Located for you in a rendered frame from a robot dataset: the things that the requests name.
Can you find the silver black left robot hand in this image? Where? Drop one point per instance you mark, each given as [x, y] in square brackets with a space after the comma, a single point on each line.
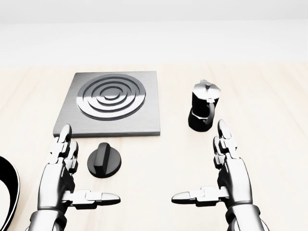
[54, 183]

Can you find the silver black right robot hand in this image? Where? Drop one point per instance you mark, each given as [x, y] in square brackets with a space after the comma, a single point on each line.
[237, 180]

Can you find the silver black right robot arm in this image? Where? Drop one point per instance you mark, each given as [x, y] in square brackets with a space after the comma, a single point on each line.
[247, 220]

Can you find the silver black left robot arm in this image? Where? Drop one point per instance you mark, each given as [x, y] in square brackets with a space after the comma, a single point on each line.
[47, 220]

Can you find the round black stove knob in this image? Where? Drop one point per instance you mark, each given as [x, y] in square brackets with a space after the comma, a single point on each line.
[104, 160]

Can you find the flat grey stove plate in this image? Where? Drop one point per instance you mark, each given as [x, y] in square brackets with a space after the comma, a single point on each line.
[109, 106]

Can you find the black pan with white rim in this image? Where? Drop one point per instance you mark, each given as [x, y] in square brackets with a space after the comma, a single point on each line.
[13, 190]

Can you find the black silver moka pot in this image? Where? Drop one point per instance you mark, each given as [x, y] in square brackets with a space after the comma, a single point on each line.
[203, 108]

